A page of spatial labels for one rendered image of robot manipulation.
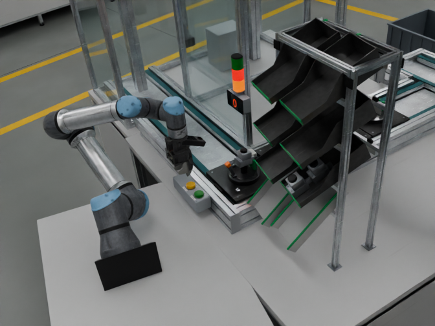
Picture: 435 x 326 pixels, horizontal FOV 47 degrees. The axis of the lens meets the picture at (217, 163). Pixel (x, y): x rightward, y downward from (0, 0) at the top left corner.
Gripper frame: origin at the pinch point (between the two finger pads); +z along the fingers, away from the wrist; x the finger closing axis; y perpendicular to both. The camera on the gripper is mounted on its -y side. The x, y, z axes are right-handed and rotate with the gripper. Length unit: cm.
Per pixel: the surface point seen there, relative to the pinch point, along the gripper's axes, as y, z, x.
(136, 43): -23, -18, -96
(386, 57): -37, -63, 62
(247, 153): -22.4, -5.8, 10.6
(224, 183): -12.0, 6.4, 8.1
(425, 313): -54, 44, 83
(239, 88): -32.1, -24.4, -8.3
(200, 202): 1.3, 8.4, 10.5
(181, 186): 3.3, 7.5, -2.3
